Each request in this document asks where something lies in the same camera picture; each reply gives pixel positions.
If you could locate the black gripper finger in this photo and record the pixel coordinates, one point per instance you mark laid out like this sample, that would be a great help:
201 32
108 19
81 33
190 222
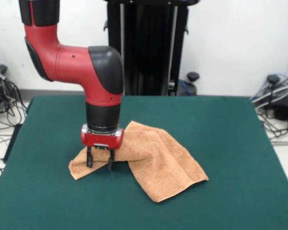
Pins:
111 160
89 158

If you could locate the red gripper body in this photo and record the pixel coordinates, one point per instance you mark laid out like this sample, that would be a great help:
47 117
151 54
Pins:
102 141

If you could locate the tan terry towel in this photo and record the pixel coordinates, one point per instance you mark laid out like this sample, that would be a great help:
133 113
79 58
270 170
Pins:
163 163

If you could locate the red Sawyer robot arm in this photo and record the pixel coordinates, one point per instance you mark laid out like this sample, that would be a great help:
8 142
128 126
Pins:
86 67

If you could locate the dark green tablecloth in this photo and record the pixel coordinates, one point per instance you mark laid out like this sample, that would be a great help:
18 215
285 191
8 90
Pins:
218 143

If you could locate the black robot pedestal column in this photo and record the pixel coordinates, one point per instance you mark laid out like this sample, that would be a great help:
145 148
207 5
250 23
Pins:
146 48

